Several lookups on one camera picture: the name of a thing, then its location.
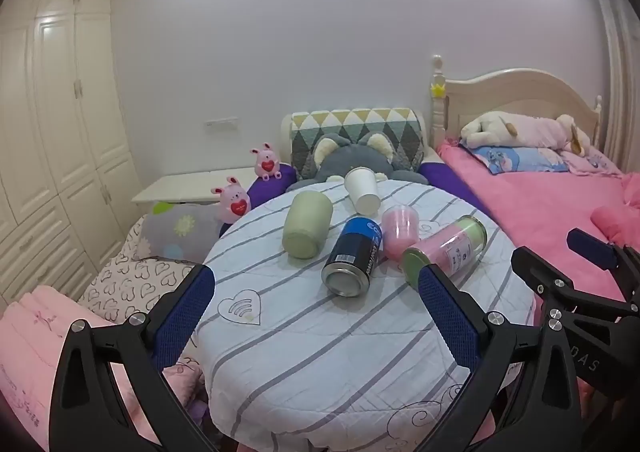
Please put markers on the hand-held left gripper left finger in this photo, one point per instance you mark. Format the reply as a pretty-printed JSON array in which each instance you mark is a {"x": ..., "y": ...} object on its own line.
[{"x": 182, "y": 314}]

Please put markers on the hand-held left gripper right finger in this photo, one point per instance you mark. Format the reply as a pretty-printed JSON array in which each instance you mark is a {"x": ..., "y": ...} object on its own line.
[{"x": 445, "y": 317}]

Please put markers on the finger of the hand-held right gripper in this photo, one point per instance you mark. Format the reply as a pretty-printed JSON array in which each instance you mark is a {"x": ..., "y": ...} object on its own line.
[
  {"x": 590, "y": 244},
  {"x": 545, "y": 277}
]

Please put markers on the pink plastic cup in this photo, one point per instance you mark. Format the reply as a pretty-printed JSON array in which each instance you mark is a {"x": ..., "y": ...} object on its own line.
[{"x": 399, "y": 232}]

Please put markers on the green cup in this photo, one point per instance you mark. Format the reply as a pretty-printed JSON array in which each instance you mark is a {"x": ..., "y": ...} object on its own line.
[{"x": 305, "y": 227}]

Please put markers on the white paper cup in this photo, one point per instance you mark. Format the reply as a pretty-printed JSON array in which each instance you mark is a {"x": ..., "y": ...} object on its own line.
[{"x": 362, "y": 189}]

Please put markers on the heart print quilt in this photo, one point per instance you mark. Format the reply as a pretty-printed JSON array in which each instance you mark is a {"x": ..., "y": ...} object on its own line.
[{"x": 135, "y": 282}]

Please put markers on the pink bed blanket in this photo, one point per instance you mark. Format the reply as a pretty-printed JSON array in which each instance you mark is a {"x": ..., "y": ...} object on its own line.
[{"x": 540, "y": 207}]

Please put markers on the pink bottle with green lid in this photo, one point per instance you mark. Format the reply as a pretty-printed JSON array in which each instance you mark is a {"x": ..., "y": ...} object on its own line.
[{"x": 450, "y": 244}]

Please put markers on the pink pillow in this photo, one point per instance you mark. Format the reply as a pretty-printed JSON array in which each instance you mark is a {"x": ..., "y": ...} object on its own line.
[{"x": 595, "y": 161}]

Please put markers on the grey flower print pillow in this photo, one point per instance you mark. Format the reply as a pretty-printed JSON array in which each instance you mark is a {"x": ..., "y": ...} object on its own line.
[{"x": 175, "y": 232}]

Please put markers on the blue cartoon pillow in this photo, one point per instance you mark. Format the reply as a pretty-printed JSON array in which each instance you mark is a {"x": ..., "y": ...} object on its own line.
[{"x": 520, "y": 159}]

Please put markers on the blue drink can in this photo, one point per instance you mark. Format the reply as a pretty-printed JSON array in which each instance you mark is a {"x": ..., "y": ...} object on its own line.
[{"x": 352, "y": 257}]

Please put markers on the striped white tablecloth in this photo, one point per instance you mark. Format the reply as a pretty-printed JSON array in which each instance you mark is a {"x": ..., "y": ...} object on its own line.
[{"x": 300, "y": 332}]

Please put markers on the pink bunny plush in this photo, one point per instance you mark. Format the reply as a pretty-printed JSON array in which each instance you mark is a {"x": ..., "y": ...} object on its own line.
[
  {"x": 232, "y": 199},
  {"x": 266, "y": 162}
]

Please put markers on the white bedside table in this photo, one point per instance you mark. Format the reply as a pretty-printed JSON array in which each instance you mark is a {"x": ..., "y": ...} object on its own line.
[{"x": 190, "y": 187}]

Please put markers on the white and pink dog plush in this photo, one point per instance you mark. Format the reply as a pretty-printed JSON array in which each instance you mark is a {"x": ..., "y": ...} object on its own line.
[{"x": 525, "y": 129}]

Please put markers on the folded pink quilt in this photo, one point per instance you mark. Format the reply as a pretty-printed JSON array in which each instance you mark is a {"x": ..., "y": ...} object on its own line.
[{"x": 30, "y": 347}]

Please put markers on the cream wooden bed headboard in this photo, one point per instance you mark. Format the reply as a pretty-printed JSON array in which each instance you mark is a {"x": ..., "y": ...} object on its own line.
[{"x": 510, "y": 91}]

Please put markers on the white curtain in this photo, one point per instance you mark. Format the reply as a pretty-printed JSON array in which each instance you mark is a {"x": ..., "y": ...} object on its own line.
[{"x": 617, "y": 71}]

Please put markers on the grey elephant plush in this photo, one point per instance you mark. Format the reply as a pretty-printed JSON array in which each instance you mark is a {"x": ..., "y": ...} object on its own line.
[{"x": 350, "y": 156}]

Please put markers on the yellow crown sticker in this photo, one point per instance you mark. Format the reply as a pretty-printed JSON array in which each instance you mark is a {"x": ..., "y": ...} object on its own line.
[{"x": 438, "y": 90}]

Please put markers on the triangle patterned headboard cushion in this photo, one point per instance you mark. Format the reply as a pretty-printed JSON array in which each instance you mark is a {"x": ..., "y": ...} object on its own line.
[{"x": 300, "y": 131}]

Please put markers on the white wardrobe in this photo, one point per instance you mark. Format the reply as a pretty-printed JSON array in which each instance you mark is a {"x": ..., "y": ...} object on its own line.
[{"x": 60, "y": 131}]

